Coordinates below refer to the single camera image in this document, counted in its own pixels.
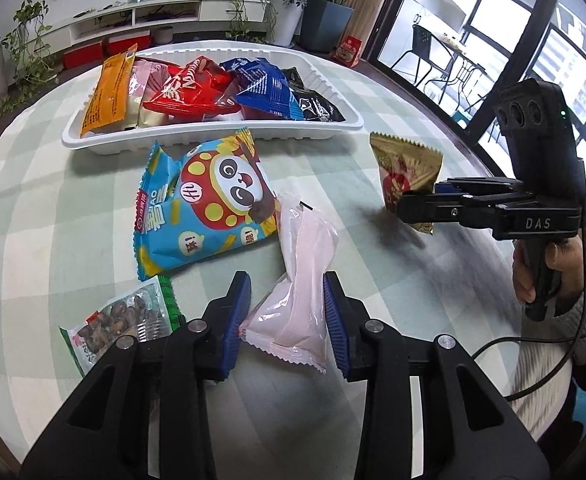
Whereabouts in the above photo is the light pink translucent packet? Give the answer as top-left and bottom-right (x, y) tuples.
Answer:
(238, 194), (338, 373)

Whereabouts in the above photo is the green nut snack packet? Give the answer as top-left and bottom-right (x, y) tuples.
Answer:
(58, 275), (181, 377)

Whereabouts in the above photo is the blue panda snack bag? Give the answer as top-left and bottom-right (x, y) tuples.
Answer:
(132, 128), (279, 281)

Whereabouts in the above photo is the gold red snack packet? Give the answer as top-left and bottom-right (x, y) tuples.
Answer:
(370, 132), (444, 214)

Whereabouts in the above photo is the pink snack packet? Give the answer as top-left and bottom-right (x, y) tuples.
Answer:
(127, 58), (170, 128)

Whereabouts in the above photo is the right forearm grey sleeve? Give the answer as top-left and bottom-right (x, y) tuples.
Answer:
(512, 249), (586, 428)

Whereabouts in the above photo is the right hand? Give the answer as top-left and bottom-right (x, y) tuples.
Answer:
(513, 236), (585, 310)

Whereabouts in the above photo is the black chair outside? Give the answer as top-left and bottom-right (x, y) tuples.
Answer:
(389, 24), (485, 107)

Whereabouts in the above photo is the green checked tablecloth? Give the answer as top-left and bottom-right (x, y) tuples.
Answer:
(0, 63), (522, 479)

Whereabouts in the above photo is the black snack packet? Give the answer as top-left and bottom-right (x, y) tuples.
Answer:
(282, 67), (345, 122)

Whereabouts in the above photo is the blue snack packet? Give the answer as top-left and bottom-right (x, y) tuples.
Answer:
(221, 58), (304, 120)

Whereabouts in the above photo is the orange snack packet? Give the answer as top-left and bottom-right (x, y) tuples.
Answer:
(80, 44), (138, 138)

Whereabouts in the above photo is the red snack bag on floor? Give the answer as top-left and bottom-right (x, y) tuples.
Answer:
(332, 36), (362, 68)

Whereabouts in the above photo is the white plastic tray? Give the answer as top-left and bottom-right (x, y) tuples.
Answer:
(62, 40), (363, 155)

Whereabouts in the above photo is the tall plant blue pot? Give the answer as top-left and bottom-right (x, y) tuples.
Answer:
(299, 0), (354, 53)

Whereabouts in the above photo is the small white pot on floor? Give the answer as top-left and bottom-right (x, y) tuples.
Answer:
(152, 26), (174, 44)

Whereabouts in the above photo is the right red storage box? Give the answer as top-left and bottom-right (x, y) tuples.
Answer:
(105, 30), (152, 56)

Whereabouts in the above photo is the red storage box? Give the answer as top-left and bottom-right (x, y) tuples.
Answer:
(62, 41), (103, 70)
(105, 30), (152, 56)

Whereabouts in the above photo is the left red storage box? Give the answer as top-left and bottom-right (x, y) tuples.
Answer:
(62, 41), (103, 70)

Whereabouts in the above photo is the plant in white pot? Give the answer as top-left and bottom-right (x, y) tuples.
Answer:
(226, 0), (307, 48)

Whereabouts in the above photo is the white tv cabinet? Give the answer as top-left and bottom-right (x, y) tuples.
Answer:
(41, 0), (268, 52)

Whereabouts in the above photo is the left plant white ribbed pot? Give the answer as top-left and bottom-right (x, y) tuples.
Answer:
(0, 0), (58, 117)

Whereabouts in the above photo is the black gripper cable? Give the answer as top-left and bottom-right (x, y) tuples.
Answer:
(470, 159), (586, 403)

